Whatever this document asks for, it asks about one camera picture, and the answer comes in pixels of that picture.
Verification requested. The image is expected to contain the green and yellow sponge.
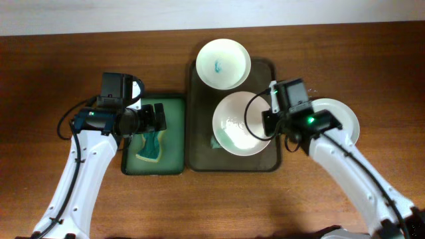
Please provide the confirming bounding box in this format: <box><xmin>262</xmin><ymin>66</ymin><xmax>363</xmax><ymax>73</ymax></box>
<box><xmin>135</xmin><ymin>130</ymin><xmax>166</xmax><ymax>163</ymax></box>

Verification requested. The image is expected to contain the white plate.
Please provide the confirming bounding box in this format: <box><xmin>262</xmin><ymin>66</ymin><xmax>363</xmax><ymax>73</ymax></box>
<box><xmin>312</xmin><ymin>98</ymin><xmax>360</xmax><ymax>144</ymax></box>
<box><xmin>195</xmin><ymin>39</ymin><xmax>252</xmax><ymax>90</ymax></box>
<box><xmin>212</xmin><ymin>92</ymin><xmax>270</xmax><ymax>156</ymax></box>

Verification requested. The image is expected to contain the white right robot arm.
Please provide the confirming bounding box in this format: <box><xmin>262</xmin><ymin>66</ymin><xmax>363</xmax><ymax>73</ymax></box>
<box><xmin>262</xmin><ymin>109</ymin><xmax>424</xmax><ymax>238</ymax></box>

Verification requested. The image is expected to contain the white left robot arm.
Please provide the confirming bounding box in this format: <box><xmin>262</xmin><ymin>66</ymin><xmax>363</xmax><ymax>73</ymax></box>
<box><xmin>31</xmin><ymin>104</ymin><xmax>167</xmax><ymax>238</ymax></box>

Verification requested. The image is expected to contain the black tray with soapy water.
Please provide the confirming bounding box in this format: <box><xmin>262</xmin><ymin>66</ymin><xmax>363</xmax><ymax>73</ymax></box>
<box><xmin>121</xmin><ymin>94</ymin><xmax>186</xmax><ymax>176</ymax></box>

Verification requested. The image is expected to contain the brown serving tray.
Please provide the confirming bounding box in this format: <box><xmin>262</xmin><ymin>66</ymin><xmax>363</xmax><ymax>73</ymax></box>
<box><xmin>185</xmin><ymin>58</ymin><xmax>282</xmax><ymax>173</ymax></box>

